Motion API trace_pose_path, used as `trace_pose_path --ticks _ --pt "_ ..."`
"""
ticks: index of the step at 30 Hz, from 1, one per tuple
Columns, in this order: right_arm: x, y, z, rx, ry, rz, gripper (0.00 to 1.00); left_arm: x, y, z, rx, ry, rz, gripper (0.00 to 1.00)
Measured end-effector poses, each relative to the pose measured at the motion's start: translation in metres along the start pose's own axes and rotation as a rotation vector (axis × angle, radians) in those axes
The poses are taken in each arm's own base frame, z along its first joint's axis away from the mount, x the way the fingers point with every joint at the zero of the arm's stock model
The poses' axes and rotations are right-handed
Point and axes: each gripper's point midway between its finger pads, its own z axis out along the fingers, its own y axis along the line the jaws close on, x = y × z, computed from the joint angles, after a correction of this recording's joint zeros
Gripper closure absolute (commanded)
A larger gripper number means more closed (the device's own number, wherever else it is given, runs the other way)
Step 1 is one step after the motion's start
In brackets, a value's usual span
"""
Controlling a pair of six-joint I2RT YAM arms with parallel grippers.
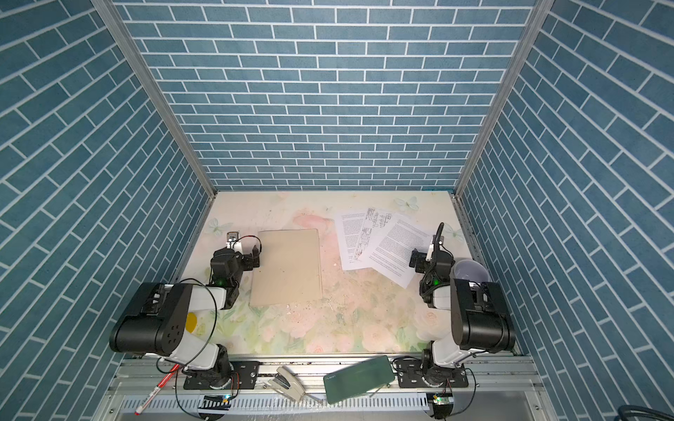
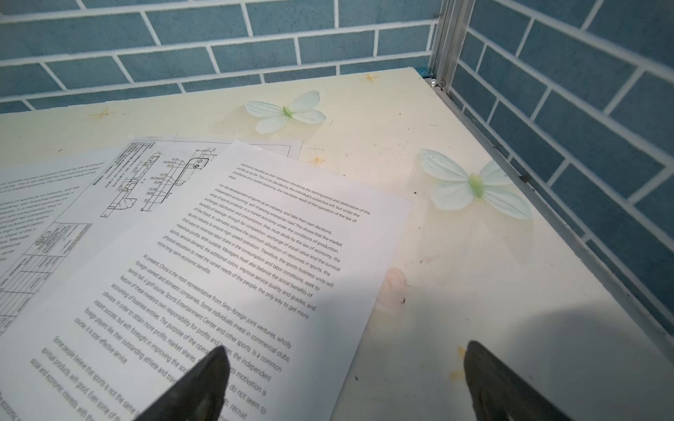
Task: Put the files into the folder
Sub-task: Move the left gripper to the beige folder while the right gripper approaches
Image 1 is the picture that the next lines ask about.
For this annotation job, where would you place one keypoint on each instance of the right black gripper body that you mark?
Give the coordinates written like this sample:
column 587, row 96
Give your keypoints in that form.
column 421, row 259

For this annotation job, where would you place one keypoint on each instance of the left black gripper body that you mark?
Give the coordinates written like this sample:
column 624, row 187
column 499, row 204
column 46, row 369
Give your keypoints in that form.
column 249, row 260

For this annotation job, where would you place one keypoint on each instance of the text printed paper sheet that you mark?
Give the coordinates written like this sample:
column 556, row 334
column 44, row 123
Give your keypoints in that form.
column 390, row 251

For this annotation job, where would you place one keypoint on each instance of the beige cardboard file folder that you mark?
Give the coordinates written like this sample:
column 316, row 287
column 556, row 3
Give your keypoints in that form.
column 290, row 268

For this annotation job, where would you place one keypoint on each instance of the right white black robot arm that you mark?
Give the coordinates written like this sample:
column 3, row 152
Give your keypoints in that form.
column 479, row 317

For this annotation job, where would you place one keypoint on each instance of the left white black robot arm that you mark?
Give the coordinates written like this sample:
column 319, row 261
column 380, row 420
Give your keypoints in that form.
column 155, row 320

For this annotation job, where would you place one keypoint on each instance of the diagram printed paper sheet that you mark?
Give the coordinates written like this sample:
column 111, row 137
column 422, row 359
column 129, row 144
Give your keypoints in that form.
column 374, row 221

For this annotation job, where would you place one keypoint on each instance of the lavender ceramic cup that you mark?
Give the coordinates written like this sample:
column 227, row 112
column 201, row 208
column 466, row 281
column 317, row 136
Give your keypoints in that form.
column 471, row 271

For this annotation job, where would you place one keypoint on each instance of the small-text printed paper sheet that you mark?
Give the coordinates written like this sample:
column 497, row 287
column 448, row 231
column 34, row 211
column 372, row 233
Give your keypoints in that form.
column 348, row 227

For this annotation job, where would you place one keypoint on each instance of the yellow pen holder cup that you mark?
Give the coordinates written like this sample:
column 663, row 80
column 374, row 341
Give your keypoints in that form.
column 191, row 322

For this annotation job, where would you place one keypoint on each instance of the grey stapler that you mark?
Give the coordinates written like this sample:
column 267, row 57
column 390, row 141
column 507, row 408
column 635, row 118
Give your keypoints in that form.
column 285, row 383

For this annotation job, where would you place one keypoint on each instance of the left controller board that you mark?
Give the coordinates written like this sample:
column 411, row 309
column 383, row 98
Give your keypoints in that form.
column 214, row 406

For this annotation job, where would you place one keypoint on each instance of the controller board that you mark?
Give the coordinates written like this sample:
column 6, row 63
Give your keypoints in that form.
column 441, row 405
column 214, row 406

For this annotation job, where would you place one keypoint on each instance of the right controller board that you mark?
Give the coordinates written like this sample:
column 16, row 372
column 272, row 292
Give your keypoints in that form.
column 441, row 405

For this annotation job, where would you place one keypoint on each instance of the green notebook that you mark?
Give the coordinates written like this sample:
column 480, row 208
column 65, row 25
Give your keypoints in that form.
column 358, row 379

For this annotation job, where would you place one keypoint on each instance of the red white marker pen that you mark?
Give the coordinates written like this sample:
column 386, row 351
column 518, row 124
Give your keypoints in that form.
column 156, row 391

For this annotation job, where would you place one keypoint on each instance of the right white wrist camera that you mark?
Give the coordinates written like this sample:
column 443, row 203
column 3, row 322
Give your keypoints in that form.
column 431, row 252

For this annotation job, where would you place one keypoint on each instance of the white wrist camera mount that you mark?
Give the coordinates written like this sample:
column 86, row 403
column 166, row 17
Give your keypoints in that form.
column 231, row 239

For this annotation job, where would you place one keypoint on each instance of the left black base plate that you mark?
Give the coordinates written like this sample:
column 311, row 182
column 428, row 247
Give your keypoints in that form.
column 236, row 376

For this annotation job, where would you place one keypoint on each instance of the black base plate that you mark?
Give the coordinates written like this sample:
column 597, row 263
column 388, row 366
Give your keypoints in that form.
column 236, row 376
column 414, row 373

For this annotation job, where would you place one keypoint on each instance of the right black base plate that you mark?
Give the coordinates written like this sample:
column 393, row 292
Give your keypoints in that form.
column 414, row 373

